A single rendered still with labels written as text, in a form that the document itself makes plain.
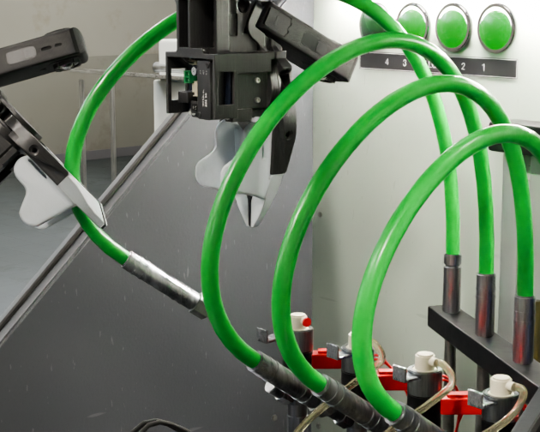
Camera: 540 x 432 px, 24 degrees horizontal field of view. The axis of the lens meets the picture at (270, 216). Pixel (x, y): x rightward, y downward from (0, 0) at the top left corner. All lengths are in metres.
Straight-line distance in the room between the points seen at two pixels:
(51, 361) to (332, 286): 0.37
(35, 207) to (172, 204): 0.32
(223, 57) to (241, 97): 0.04
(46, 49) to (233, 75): 0.21
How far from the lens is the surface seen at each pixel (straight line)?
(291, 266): 0.89
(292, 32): 1.06
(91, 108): 1.13
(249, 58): 1.02
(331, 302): 1.53
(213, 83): 1.00
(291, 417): 1.15
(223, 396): 1.50
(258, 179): 1.05
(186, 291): 1.17
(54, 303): 1.35
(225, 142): 1.07
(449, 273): 1.25
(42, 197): 1.12
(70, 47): 1.14
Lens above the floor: 1.41
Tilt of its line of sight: 10 degrees down
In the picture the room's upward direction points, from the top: straight up
